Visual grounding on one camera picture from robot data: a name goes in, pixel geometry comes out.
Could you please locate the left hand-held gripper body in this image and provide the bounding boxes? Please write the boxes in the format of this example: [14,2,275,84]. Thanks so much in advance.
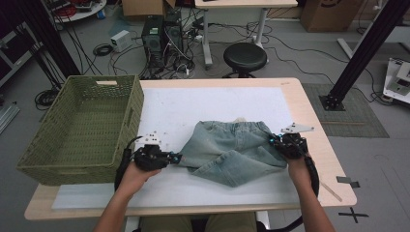
[133,130,172,172]

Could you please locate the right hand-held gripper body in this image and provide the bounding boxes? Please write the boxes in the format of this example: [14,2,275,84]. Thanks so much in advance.
[276,122,315,160]

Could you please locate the light blue denim skirt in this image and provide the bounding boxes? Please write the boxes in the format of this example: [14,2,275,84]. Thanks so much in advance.
[177,117,288,189]

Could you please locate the green woven basket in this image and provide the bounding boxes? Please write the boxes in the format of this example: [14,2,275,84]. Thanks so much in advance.
[15,74,145,188]

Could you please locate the person's right hand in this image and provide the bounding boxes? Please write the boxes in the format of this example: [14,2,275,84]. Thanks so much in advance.
[285,154,312,186]

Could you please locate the person's left hand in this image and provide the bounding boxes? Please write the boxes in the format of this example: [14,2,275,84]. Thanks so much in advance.
[119,160,161,195]

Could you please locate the thin wooden stick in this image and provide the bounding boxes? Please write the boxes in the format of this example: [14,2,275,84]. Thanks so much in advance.
[319,181,343,203]

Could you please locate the black tape strip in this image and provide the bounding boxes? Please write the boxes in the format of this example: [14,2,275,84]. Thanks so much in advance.
[336,175,361,189]

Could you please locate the white foam mat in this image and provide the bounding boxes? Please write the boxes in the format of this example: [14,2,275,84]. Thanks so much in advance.
[51,86,303,211]

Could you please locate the grey floor mat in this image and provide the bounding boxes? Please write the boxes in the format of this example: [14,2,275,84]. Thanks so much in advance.
[302,82,391,139]

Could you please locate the person's khaki trousers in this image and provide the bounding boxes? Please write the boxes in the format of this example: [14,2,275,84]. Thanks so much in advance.
[139,212,259,232]

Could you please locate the black round stool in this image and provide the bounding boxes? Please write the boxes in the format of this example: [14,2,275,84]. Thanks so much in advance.
[222,42,269,79]

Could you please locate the black computer tower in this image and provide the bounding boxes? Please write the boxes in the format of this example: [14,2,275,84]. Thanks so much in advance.
[140,14,165,71]

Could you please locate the black metal beam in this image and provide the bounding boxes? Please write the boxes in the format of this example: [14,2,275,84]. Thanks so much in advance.
[18,0,81,78]
[318,0,410,112]

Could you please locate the small white box device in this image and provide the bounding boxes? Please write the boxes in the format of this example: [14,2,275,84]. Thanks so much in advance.
[109,29,133,53]

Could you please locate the white machine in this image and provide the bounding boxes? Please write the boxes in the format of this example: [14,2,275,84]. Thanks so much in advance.
[382,57,410,104]

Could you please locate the large cardboard box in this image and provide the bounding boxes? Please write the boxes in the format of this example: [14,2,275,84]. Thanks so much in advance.
[300,0,366,33]

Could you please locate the white desk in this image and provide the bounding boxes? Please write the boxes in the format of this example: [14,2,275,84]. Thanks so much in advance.
[193,0,299,71]

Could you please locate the open cardboard box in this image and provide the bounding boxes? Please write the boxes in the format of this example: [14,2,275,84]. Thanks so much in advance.
[121,0,177,17]

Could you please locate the round white table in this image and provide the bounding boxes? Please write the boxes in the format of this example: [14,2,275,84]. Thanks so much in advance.
[44,0,108,24]

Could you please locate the grey metal rack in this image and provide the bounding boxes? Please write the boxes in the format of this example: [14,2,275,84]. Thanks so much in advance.
[0,22,43,88]

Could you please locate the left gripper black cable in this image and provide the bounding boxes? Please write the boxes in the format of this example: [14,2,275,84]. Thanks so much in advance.
[114,135,143,192]

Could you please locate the tangle of black cables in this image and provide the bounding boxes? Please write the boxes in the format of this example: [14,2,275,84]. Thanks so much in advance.
[109,6,207,80]

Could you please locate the small black cable coil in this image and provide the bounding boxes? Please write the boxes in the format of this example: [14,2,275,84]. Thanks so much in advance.
[92,43,114,57]

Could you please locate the large black cable coil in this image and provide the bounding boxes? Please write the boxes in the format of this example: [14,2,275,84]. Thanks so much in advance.
[34,88,62,111]

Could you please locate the metal rail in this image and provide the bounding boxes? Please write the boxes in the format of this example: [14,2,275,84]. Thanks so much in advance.
[0,101,20,134]

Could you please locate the white desk frame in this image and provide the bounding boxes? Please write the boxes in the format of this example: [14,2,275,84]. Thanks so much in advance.
[337,24,410,60]

